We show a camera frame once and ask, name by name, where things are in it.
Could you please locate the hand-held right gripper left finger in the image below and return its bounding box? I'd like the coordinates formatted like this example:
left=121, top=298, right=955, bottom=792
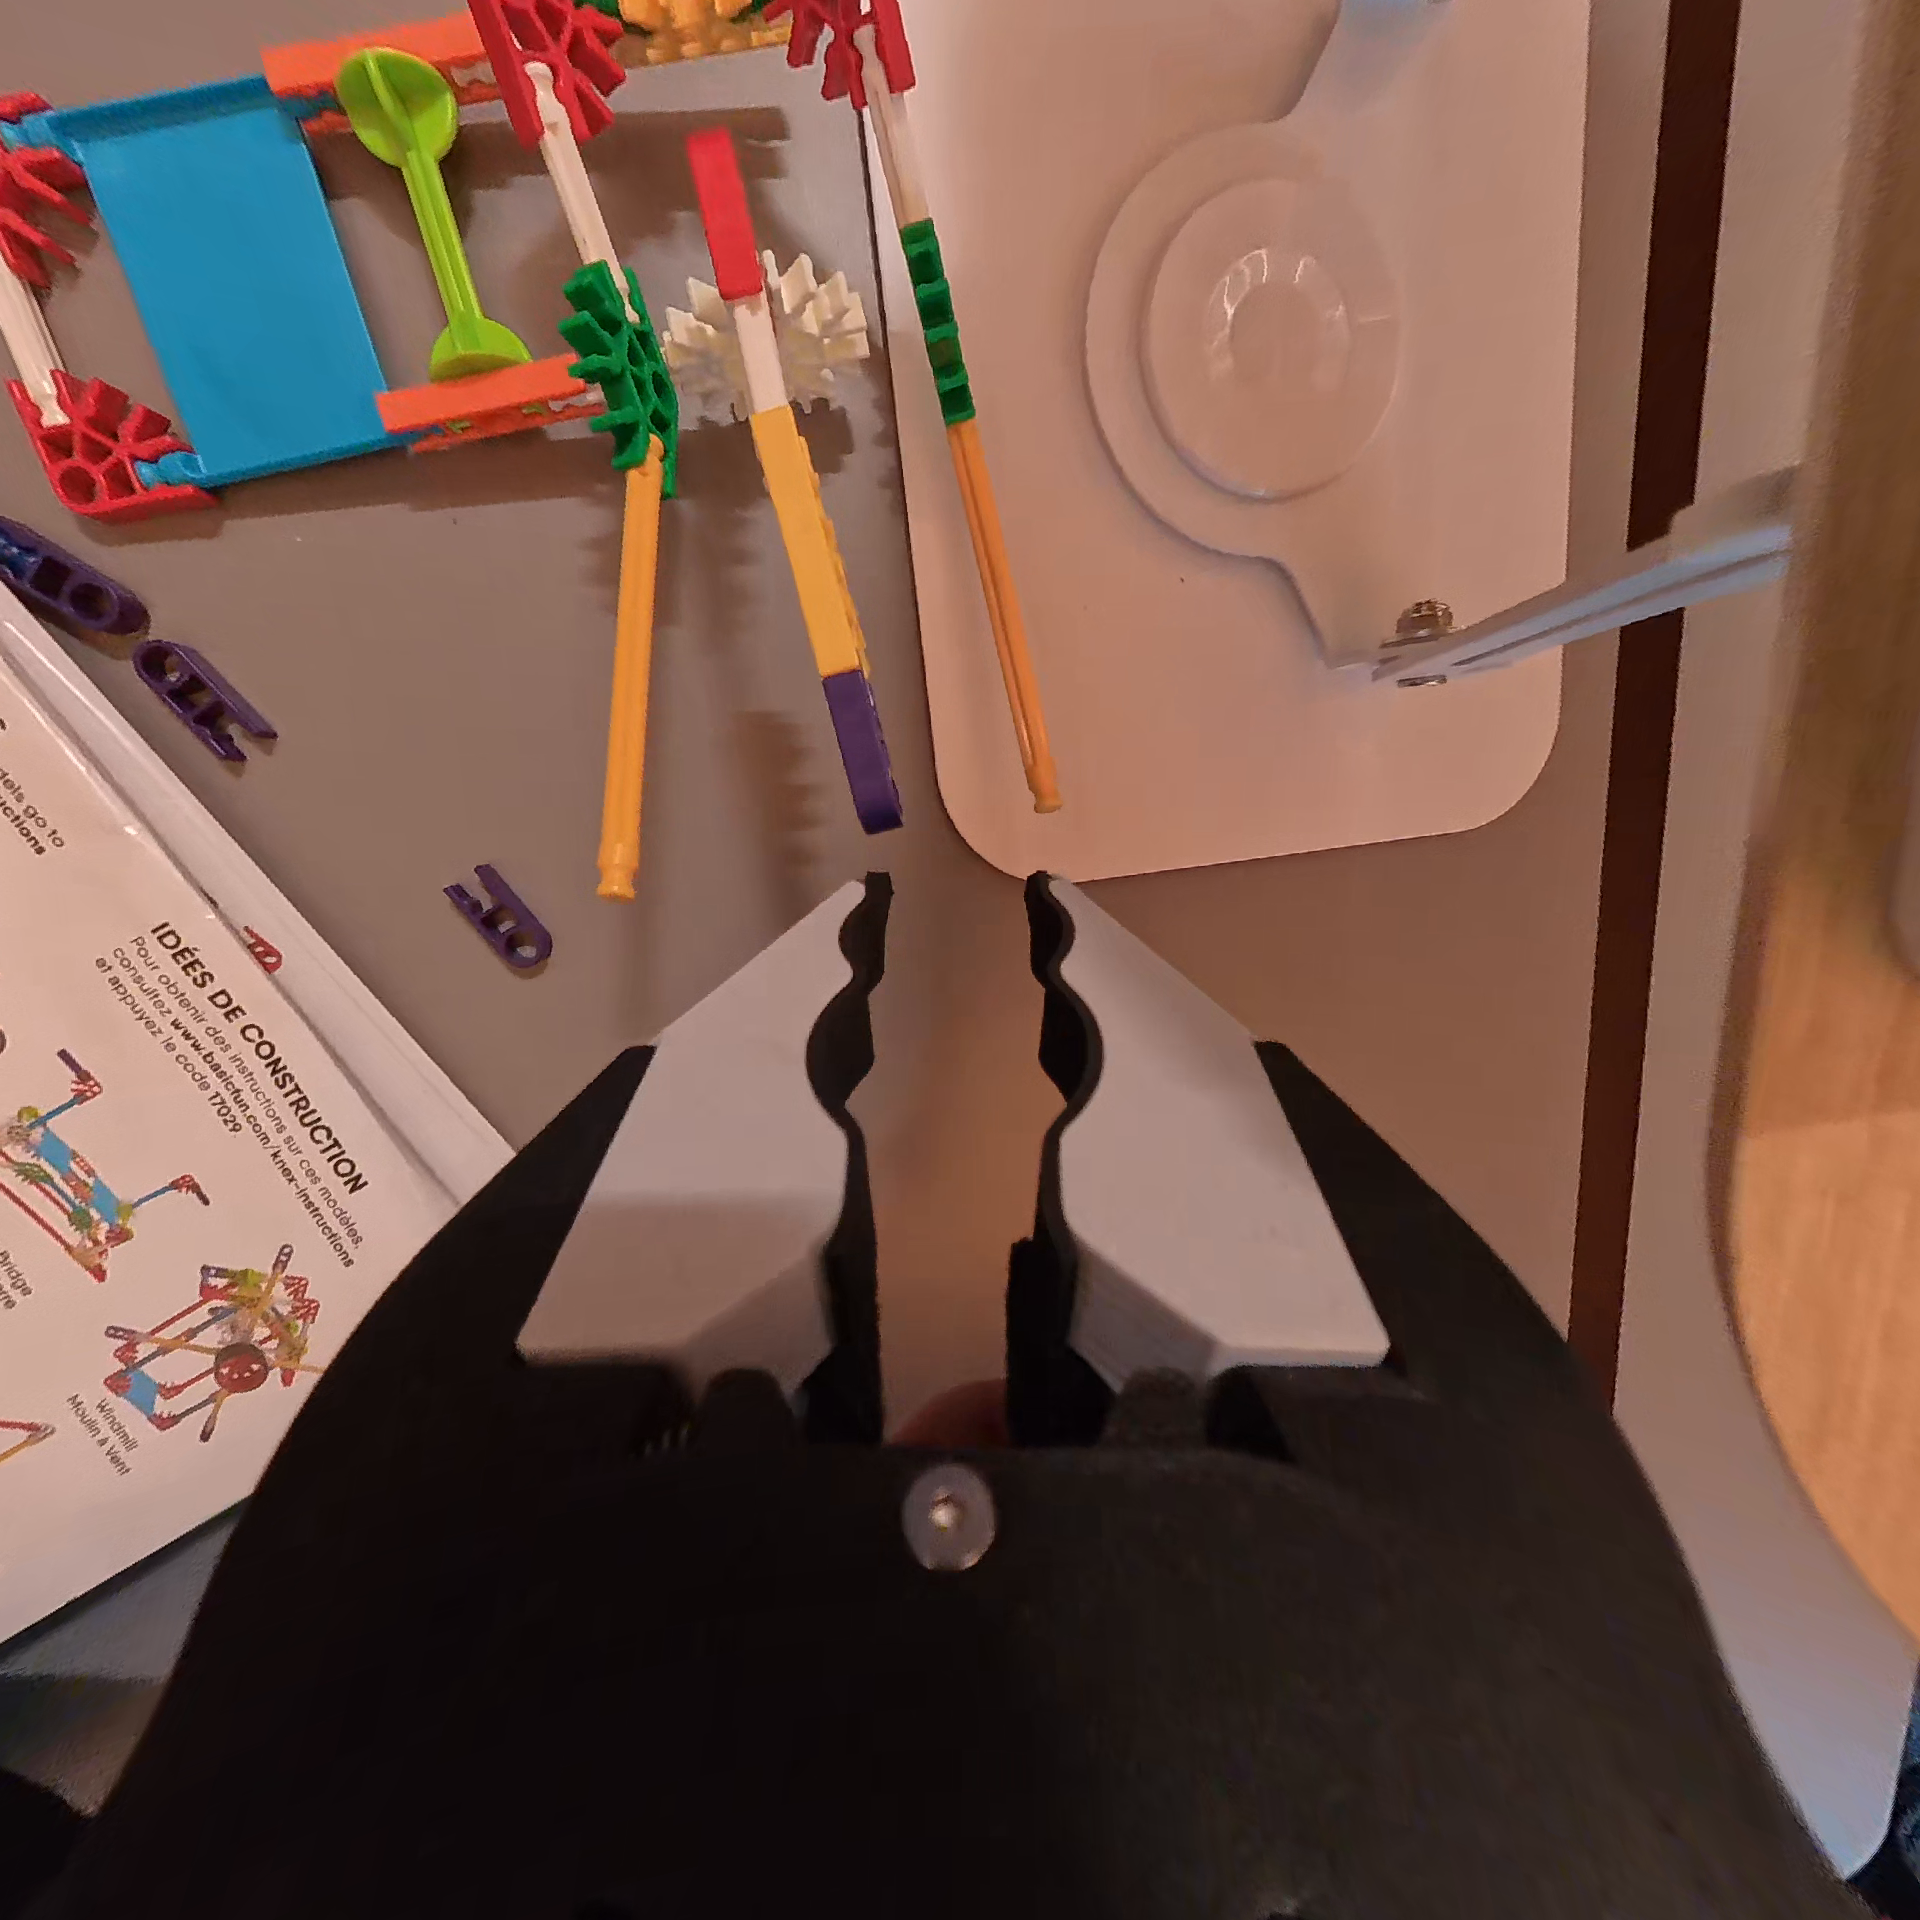
left=516, top=874, right=896, bottom=1446

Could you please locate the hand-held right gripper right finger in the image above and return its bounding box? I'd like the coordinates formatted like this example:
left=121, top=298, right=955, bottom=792
left=1006, top=874, right=1393, bottom=1446

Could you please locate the colourful construction toy model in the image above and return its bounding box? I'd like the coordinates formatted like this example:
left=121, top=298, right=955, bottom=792
left=0, top=0, right=1067, bottom=903

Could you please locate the white toy booklet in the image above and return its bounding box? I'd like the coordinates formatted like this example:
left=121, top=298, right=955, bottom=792
left=0, top=577, right=520, bottom=1202

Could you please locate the illustrated toy leaflet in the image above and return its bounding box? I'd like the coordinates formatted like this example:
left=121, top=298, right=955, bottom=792
left=0, top=704, right=465, bottom=1645

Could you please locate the white book stand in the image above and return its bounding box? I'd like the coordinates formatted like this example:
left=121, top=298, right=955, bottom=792
left=861, top=0, right=1920, bottom=1877

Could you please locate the blue rod cross assembly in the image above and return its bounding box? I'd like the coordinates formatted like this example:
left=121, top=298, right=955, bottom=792
left=0, top=518, right=153, bottom=641

